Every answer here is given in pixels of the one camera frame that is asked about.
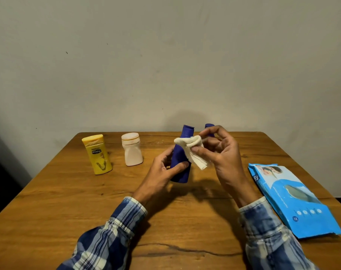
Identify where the person's left forearm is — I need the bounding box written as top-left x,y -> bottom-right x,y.
56,196 -> 148,270

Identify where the blue wet wipes pack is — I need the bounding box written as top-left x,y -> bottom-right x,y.
248,163 -> 341,239

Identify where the person's right hand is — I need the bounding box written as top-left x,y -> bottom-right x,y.
190,125 -> 262,209

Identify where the wooden table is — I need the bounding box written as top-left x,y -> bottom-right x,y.
0,132 -> 341,270

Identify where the person's right forearm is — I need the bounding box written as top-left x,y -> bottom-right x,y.
238,196 -> 320,270

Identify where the white bottle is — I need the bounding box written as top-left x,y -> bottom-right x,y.
121,132 -> 144,167

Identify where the white wet wipe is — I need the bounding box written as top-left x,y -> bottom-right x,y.
173,135 -> 212,171

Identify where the yellow bottle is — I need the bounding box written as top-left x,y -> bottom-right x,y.
81,134 -> 113,176

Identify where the person's left hand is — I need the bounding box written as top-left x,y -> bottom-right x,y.
132,145 -> 190,207

